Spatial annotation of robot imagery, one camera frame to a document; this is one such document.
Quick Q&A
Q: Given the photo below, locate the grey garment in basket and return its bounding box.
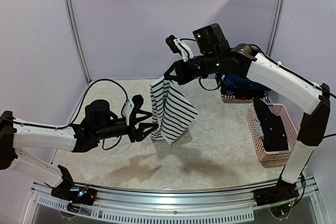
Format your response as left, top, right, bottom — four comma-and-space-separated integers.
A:
255, 120, 264, 139

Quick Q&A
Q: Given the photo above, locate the dark blue folded garment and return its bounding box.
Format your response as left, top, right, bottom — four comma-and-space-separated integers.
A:
223, 73, 270, 91

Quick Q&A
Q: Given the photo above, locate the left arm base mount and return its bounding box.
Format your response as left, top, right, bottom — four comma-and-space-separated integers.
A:
51, 165, 97, 206

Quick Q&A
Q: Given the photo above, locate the pink plastic laundry basket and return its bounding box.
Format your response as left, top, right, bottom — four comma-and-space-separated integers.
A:
247, 103, 298, 167

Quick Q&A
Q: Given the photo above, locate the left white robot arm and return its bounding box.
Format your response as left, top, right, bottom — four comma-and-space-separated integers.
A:
1, 95, 158, 200

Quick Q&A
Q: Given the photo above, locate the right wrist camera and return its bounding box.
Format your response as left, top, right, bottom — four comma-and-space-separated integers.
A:
165, 35, 195, 62

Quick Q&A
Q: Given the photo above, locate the left aluminium corner post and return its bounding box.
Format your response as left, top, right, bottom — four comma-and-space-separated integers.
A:
64, 0, 91, 83

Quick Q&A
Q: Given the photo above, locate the black printed folded garment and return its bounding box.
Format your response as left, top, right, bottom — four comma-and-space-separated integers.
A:
215, 75, 268, 100

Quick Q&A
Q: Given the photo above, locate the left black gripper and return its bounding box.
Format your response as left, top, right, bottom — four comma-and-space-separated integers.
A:
94, 111, 159, 143

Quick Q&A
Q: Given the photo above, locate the aluminium front rail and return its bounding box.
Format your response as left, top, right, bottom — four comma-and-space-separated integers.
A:
23, 177, 328, 223

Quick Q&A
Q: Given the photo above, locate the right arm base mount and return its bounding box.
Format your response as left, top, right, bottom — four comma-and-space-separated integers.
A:
252, 173, 306, 208

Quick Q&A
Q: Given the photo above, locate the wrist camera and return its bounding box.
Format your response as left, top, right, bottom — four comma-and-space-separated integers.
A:
121, 94, 144, 126
165, 35, 195, 62

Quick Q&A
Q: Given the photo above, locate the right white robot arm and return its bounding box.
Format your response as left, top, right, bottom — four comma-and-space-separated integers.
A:
164, 39, 331, 201

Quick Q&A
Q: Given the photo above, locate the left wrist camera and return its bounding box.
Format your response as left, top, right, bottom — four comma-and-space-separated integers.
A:
121, 94, 144, 126

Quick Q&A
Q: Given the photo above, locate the aluminium corner post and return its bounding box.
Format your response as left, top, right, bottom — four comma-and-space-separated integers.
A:
266, 0, 285, 56
64, 0, 91, 83

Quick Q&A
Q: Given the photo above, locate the right aluminium corner post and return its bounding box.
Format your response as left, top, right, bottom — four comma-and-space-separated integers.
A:
266, 0, 285, 56

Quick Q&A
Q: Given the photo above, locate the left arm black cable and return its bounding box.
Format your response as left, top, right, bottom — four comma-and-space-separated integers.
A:
5, 78, 129, 151

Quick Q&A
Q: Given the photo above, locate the black white striped shirt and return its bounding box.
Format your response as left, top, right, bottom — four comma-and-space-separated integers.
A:
150, 77, 198, 145

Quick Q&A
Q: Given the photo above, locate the black garment in basket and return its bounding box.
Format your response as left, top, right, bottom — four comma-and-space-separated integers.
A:
253, 98, 289, 152

